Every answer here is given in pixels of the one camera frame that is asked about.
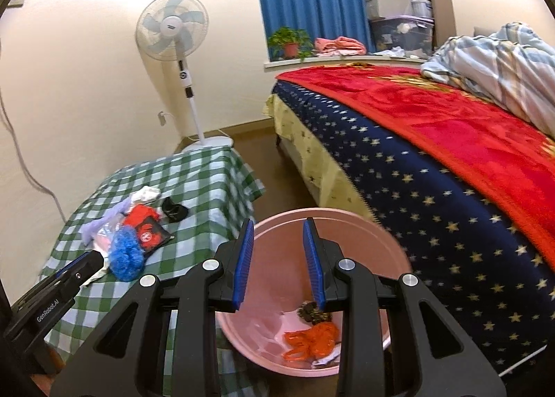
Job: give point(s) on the potted green plant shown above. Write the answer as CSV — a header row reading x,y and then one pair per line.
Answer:
x,y
288,39

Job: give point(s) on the white paper scrap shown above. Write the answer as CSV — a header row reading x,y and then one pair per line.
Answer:
x,y
327,360

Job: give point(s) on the pink plastic basin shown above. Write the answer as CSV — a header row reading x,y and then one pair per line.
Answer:
x,y
282,249

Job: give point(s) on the yellow bed skirt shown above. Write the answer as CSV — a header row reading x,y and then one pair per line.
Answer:
x,y
312,154

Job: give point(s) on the blue shredded pom-pom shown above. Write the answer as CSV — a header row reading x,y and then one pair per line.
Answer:
x,y
125,256

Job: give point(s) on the red blanket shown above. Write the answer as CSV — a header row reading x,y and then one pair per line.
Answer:
x,y
433,119

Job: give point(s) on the pink folded cloth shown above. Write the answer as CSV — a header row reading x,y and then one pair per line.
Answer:
x,y
338,45

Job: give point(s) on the clear storage bin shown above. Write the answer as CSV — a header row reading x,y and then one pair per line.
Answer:
x,y
399,35

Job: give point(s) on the white standing fan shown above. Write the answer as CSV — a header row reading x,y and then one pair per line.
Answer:
x,y
171,26

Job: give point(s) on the blue striped duvet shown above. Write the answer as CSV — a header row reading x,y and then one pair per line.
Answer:
x,y
498,63

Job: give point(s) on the red black garment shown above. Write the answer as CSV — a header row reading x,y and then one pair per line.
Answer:
x,y
151,235

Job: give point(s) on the black small sock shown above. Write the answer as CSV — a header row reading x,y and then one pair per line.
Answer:
x,y
174,209

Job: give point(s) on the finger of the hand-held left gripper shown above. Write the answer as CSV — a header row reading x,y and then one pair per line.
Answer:
x,y
86,264

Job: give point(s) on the grey storage box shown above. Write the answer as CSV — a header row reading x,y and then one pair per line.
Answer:
x,y
386,4

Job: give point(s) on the green checked tablecloth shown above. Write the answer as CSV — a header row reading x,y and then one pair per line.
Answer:
x,y
195,180

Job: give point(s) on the dark patterned sock in basin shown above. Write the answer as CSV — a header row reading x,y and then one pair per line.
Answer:
x,y
310,312

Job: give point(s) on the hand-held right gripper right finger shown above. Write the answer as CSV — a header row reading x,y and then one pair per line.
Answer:
x,y
313,258

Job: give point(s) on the orange plastic bag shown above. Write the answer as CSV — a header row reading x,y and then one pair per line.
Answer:
x,y
310,338

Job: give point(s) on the white lidded box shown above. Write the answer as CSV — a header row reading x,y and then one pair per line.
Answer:
x,y
421,8

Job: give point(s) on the red plastic bag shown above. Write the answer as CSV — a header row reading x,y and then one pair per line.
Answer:
x,y
139,214

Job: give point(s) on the white tissue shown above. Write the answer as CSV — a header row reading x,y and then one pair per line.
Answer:
x,y
145,195

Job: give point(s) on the lavender cloth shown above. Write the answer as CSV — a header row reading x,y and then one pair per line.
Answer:
x,y
106,223

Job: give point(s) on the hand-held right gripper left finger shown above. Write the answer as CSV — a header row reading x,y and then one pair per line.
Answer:
x,y
245,258

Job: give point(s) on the navy star bed sheet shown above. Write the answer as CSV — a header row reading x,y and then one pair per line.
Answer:
x,y
433,223

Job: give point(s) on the white cloth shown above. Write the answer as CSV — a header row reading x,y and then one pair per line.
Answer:
x,y
399,53

